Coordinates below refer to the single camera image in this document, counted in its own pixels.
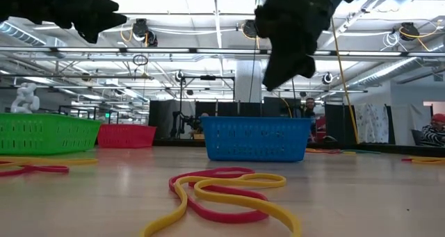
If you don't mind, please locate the black ceiling cable reel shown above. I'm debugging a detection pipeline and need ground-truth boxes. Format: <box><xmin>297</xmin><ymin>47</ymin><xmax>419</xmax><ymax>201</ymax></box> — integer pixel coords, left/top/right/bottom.
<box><xmin>241</xmin><ymin>19</ymin><xmax>260</xmax><ymax>40</ymax></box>
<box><xmin>131</xmin><ymin>17</ymin><xmax>159</xmax><ymax>48</ymax></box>
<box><xmin>398</xmin><ymin>21</ymin><xmax>421</xmax><ymax>42</ymax></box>

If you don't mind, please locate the black metal rack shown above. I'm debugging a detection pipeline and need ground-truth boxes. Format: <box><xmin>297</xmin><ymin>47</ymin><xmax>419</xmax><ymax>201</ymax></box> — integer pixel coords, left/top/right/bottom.
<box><xmin>58</xmin><ymin>104</ymin><xmax>120</xmax><ymax>125</ymax></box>

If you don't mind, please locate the black metal stand frame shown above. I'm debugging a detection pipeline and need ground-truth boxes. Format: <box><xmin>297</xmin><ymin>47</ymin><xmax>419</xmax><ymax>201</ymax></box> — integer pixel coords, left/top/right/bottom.
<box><xmin>178</xmin><ymin>75</ymin><xmax>236</xmax><ymax>140</ymax></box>

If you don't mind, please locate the black cable loop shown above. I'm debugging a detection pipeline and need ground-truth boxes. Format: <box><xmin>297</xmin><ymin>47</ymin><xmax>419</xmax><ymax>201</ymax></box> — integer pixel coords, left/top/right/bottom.
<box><xmin>131</xmin><ymin>54</ymin><xmax>149</xmax><ymax>67</ymax></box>

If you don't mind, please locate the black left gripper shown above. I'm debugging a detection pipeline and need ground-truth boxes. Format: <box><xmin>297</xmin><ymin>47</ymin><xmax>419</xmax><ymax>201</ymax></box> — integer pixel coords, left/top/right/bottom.
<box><xmin>0</xmin><ymin>0</ymin><xmax>128</xmax><ymax>44</ymax></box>

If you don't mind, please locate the black partition panel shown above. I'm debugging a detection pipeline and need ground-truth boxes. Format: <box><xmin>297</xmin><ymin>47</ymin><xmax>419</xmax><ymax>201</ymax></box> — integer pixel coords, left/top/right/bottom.
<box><xmin>194</xmin><ymin>97</ymin><xmax>305</xmax><ymax>118</ymax></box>
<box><xmin>324</xmin><ymin>104</ymin><xmax>356</xmax><ymax>144</ymax></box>
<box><xmin>148</xmin><ymin>99</ymin><xmax>182</xmax><ymax>139</ymax></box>

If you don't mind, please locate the red cart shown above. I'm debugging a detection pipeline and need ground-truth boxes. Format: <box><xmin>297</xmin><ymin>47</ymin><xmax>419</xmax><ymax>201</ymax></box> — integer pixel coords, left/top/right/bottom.
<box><xmin>314</xmin><ymin>117</ymin><xmax>328</xmax><ymax>141</ymax></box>

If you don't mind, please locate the blue plastic basket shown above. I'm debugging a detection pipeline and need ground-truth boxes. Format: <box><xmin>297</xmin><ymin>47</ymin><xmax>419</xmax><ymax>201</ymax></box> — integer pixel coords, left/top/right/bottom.
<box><xmin>200</xmin><ymin>115</ymin><xmax>313</xmax><ymax>163</ymax></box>

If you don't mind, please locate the white robot figure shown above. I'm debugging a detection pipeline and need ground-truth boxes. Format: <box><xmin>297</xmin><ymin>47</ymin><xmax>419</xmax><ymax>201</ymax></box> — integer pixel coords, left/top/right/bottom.
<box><xmin>10</xmin><ymin>82</ymin><xmax>41</xmax><ymax>114</ymax></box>

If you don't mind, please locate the red plastic basket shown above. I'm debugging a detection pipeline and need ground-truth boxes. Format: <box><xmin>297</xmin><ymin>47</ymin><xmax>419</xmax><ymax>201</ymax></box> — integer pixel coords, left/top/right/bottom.
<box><xmin>97</xmin><ymin>123</ymin><xmax>157</xmax><ymax>149</ymax></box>

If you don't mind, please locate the white building pillar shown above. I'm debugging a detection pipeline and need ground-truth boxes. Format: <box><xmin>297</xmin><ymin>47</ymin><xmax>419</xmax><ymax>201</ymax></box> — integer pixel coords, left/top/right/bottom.
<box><xmin>235</xmin><ymin>59</ymin><xmax>262</xmax><ymax>103</ymax></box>

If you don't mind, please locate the green plastic basket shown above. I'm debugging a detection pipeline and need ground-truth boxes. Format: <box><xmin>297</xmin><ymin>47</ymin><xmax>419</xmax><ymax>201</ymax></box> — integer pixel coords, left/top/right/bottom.
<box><xmin>0</xmin><ymin>112</ymin><xmax>102</xmax><ymax>156</ymax></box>

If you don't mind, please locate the white patterned cloth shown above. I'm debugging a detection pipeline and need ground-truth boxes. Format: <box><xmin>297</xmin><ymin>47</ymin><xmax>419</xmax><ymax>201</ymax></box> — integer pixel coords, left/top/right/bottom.
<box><xmin>354</xmin><ymin>103</ymin><xmax>390</xmax><ymax>144</ymax></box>

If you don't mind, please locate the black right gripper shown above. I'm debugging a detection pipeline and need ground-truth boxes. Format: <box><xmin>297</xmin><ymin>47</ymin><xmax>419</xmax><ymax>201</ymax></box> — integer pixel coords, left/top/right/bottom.
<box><xmin>254</xmin><ymin>0</ymin><xmax>323</xmax><ymax>92</ymax></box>

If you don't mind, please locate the person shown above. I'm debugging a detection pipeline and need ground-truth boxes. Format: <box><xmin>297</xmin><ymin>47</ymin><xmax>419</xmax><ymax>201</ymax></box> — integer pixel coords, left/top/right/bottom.
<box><xmin>419</xmin><ymin>113</ymin><xmax>445</xmax><ymax>148</ymax></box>
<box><xmin>301</xmin><ymin>97</ymin><xmax>318</xmax><ymax>142</ymax></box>

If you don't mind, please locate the yellow power cable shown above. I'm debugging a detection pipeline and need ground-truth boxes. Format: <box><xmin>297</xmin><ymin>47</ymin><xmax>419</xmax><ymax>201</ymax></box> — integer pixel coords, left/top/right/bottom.
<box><xmin>330</xmin><ymin>17</ymin><xmax>359</xmax><ymax>145</ymax></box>

